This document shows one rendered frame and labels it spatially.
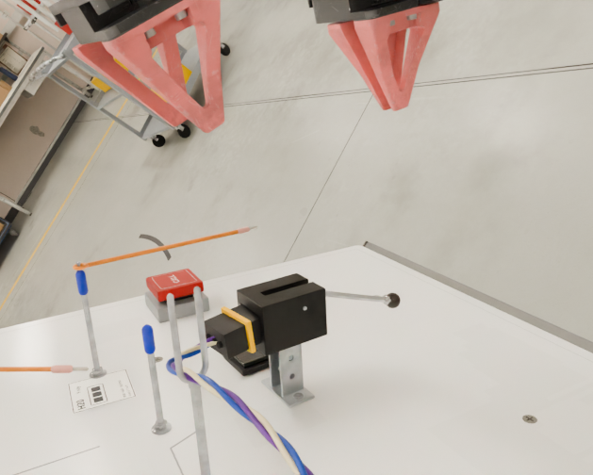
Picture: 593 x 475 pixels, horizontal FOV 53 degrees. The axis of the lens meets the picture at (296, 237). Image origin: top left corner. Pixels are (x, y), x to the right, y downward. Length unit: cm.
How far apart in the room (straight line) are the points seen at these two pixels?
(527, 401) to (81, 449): 33
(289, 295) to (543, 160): 157
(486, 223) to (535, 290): 31
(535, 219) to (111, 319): 141
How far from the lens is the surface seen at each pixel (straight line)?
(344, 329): 59
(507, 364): 54
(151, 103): 41
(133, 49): 33
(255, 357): 53
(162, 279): 66
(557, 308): 168
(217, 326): 44
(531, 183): 193
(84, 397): 53
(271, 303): 43
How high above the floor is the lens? 137
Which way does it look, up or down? 32 degrees down
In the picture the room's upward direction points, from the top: 57 degrees counter-clockwise
